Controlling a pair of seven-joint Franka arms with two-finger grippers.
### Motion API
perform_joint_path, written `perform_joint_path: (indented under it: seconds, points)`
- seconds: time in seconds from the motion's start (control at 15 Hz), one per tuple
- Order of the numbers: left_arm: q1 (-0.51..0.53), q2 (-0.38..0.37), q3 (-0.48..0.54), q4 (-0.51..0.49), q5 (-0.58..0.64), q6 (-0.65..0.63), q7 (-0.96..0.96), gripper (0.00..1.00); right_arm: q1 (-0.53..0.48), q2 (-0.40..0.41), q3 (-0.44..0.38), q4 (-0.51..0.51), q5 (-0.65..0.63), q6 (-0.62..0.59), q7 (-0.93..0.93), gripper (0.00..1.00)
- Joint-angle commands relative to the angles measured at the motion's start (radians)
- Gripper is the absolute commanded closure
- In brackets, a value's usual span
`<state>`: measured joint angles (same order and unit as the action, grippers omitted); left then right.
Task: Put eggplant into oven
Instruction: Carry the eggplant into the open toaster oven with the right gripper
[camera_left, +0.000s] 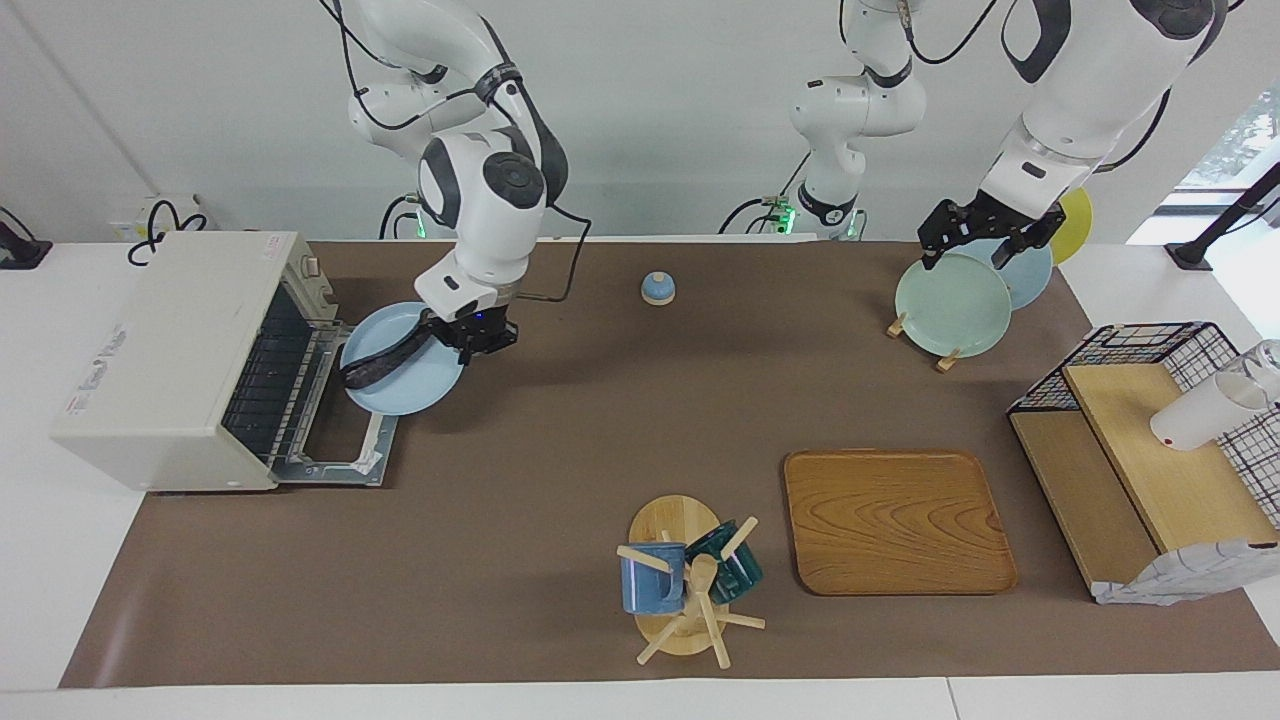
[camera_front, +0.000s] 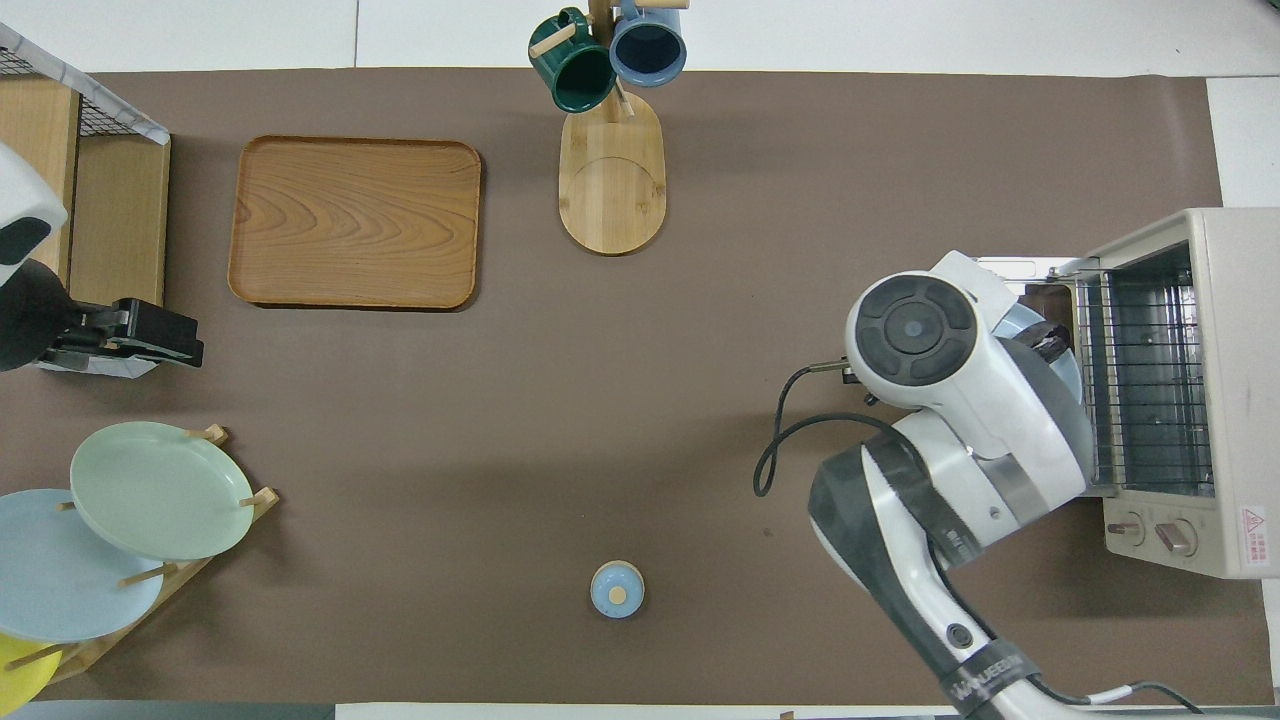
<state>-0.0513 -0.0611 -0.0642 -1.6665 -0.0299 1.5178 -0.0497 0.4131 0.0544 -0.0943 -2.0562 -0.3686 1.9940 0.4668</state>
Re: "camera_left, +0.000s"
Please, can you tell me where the dark purple eggplant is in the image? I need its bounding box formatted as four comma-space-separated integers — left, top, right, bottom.
340, 322, 436, 391

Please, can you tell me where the oven door with handle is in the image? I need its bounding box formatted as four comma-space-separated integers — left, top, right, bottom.
272, 320, 401, 488

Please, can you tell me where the white toaster oven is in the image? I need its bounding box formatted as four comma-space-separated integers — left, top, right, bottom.
50, 232, 336, 493

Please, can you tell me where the light blue racked plate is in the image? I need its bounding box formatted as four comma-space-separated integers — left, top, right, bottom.
985, 237, 1054, 311

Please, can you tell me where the pale green plate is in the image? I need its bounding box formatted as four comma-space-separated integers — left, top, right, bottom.
894, 251, 1013, 358

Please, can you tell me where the yellow plate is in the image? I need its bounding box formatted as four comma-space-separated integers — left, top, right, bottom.
1050, 186, 1093, 266

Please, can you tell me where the wooden plate rack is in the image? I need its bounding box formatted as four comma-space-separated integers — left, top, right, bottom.
886, 312, 963, 374

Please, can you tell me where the brown table mat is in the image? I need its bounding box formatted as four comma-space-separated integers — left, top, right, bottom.
58, 238, 1280, 689

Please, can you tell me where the black angled stand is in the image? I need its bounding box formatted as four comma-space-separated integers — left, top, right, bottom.
1165, 160, 1280, 271

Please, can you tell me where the white cup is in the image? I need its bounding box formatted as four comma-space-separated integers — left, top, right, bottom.
1149, 372, 1269, 452

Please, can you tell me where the wooden serving tray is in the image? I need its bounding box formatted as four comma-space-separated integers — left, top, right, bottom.
783, 449, 1019, 597

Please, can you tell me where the wooden mug tree stand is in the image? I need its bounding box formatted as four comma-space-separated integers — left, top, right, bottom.
616, 494, 767, 669

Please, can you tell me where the bright window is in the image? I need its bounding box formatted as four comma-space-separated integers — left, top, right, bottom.
1178, 88, 1280, 191

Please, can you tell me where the clear glass cup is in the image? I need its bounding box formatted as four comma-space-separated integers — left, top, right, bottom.
1240, 339, 1280, 403

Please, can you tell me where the blue mug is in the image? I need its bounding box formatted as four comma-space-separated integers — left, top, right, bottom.
620, 543, 687, 615

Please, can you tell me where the wooden shelf box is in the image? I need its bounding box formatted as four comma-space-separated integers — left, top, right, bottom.
1008, 362, 1280, 593

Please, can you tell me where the dark green mug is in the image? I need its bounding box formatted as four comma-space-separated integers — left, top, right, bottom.
686, 521, 764, 605

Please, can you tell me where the grey checked cloth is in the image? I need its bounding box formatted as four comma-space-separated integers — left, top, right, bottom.
1092, 538, 1280, 607

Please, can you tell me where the black desk clamp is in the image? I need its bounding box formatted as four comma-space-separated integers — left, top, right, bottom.
0, 207, 53, 271

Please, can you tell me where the black right base cable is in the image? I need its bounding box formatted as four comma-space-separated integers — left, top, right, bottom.
378, 193, 421, 241

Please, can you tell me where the black base cable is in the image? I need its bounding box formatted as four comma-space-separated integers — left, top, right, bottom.
378, 193, 421, 241
720, 150, 813, 236

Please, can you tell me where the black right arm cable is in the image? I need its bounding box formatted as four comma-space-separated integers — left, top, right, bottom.
320, 0, 593, 303

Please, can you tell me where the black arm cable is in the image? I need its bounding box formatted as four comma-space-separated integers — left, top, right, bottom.
320, 0, 593, 303
895, 0, 1171, 179

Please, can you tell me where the black wire basket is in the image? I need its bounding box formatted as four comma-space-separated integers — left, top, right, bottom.
1007, 321, 1280, 531

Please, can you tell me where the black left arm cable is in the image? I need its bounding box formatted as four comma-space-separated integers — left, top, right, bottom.
895, 0, 1171, 179

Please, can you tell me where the black left base cable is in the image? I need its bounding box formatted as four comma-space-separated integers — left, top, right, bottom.
720, 150, 813, 236

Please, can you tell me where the coiled black power cable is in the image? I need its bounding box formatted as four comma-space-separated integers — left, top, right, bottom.
127, 198, 209, 266

